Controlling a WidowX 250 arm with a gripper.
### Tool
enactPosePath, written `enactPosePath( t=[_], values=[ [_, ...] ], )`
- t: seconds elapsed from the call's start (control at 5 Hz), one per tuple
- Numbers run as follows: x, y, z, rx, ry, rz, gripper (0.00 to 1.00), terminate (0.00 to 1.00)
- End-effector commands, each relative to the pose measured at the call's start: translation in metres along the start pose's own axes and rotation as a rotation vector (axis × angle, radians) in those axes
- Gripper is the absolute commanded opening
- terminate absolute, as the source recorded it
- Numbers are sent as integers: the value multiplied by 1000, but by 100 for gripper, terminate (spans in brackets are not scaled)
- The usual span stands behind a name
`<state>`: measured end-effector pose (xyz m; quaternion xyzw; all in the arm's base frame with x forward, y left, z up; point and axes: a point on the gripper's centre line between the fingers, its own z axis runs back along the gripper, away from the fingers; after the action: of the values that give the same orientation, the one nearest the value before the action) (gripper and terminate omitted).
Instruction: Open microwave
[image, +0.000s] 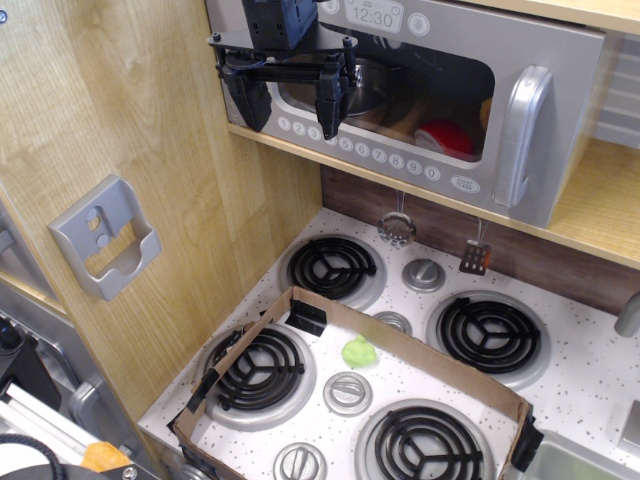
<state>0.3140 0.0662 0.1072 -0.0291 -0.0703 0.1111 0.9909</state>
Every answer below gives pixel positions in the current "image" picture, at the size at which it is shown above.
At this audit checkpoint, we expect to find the back silver stove knob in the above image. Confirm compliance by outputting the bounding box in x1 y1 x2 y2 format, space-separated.
402 259 446 293

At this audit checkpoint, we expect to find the red white toy food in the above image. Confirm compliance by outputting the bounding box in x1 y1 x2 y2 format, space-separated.
414 119 475 161

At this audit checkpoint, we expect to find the grey wall holder bracket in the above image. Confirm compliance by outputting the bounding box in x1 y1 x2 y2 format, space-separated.
48 175 162 301

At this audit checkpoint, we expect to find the front left black burner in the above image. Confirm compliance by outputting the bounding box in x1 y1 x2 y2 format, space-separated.
208 326 310 413

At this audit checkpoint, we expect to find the steel pot in microwave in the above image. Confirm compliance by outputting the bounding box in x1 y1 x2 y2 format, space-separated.
278 58 405 131

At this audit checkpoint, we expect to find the orange tape piece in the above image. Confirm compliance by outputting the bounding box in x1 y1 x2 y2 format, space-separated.
80 441 131 473

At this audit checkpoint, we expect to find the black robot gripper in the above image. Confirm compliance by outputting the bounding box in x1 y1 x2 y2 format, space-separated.
208 1 358 140

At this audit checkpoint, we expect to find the front silver stove knob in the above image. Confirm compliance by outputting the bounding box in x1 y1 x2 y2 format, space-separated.
273 442 328 480

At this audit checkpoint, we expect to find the grey toy microwave door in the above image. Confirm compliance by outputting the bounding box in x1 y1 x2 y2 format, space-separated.
206 1 607 227

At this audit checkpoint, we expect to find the grey sink faucet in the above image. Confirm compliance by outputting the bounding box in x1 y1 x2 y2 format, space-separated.
614 292 640 338

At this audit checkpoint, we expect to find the silver stove knob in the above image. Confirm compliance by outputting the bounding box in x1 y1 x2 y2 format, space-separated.
402 259 446 293
273 442 328 480
323 372 373 417

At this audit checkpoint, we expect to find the green toy vegetable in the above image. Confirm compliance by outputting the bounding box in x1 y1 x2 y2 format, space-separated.
341 335 377 368

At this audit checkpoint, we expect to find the hanging silver spatula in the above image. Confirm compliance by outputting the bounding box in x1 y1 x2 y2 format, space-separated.
459 218 491 276

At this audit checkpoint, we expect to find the silver microwave door handle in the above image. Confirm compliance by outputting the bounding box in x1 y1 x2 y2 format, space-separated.
493 65 552 208

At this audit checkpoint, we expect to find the black clip on cardboard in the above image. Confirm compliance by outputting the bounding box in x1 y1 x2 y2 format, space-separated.
511 405 544 473

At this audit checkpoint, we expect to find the black cable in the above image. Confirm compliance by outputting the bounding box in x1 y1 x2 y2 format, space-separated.
0 432 66 480

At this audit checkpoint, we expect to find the front right black burner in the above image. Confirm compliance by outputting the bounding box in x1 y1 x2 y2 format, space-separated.
370 406 487 480

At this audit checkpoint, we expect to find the small middle silver knob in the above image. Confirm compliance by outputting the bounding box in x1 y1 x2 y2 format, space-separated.
374 311 413 336

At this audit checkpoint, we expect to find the black burner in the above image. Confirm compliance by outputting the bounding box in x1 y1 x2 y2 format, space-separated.
282 236 380 300
370 406 487 480
208 326 310 413
435 296 542 375

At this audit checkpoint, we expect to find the back right black burner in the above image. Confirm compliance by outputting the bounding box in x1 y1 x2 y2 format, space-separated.
435 296 542 375

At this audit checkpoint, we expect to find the brown cardboard frame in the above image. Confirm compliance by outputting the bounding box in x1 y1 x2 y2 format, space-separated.
170 287 530 479

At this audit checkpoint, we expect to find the silver oven door handle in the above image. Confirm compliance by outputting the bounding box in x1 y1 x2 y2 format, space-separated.
68 381 107 437

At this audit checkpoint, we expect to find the centre silver stove knob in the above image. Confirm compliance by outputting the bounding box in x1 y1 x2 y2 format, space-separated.
323 372 373 417

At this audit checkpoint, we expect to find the back left black burner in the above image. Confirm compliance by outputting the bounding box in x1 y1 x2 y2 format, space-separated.
282 236 380 300

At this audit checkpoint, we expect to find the steel sink basin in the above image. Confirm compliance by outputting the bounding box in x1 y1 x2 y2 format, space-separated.
521 430 639 480

